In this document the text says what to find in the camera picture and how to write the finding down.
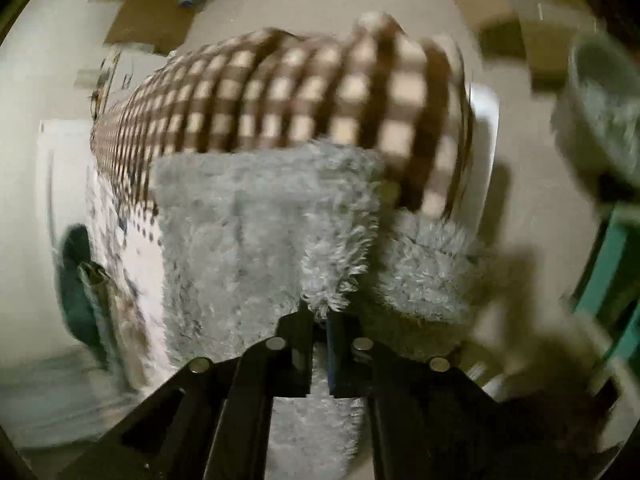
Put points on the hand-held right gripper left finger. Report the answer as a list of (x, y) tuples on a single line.
[(303, 345)]

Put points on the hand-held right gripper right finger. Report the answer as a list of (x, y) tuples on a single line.
[(334, 360)]

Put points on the grey fluffy blanket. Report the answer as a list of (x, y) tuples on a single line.
[(240, 220)]

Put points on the floral bedsheet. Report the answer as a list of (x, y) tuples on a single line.
[(140, 250)]

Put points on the folded beige and teal blankets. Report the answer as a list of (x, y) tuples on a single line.
[(75, 280)]

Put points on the brown checkered blanket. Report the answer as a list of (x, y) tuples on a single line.
[(300, 95)]

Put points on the teal stool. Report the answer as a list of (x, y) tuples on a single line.
[(612, 260)]

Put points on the brown cardboard sheet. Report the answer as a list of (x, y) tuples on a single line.
[(150, 22)]

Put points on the grey laundry basket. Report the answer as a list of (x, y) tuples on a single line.
[(600, 115)]

